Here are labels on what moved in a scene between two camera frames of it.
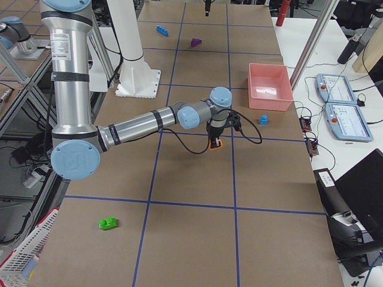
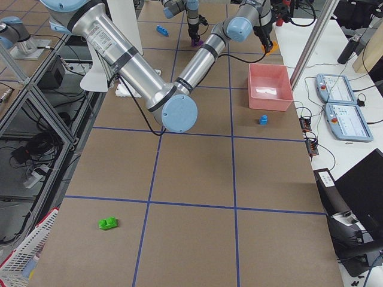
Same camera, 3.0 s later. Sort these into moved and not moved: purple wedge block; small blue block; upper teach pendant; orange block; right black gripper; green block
Moved: orange block; right black gripper
Not moved: small blue block; green block; upper teach pendant; purple wedge block
